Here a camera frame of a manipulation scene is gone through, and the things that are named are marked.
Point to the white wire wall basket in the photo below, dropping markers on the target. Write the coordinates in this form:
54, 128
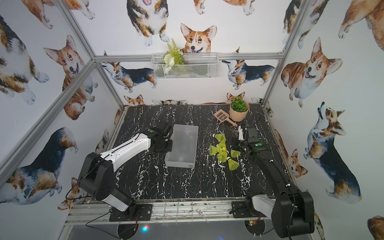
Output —
197, 66

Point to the pink slotted scoop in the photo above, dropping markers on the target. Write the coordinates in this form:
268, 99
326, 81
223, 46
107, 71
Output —
222, 116

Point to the green shuttlecock three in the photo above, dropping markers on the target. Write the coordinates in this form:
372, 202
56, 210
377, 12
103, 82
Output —
235, 154

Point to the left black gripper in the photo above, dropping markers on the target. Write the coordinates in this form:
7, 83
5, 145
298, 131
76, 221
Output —
165, 129

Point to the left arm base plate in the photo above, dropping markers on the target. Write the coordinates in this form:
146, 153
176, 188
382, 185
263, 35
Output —
140, 212

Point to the green shuttlecock five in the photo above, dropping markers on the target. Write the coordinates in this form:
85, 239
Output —
233, 165

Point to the green fern plant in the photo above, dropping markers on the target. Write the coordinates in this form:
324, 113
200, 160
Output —
174, 56

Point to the aluminium front rail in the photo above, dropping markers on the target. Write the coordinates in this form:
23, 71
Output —
165, 211

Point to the clear plastic storage box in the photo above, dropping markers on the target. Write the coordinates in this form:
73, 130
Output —
184, 148

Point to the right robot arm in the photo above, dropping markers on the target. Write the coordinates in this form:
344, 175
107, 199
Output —
291, 211

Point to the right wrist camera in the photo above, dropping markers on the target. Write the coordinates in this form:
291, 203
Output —
248, 133

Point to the green shuttlecock one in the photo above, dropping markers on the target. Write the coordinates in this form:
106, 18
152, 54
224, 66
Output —
220, 137

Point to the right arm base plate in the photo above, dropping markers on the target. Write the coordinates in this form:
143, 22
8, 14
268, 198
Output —
243, 210

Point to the green shuttlecock two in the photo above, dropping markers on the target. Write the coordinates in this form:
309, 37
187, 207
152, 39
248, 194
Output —
219, 148

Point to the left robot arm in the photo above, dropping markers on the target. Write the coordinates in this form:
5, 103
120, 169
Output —
98, 174

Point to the pink pot with succulent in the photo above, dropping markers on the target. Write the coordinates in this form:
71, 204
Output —
238, 109

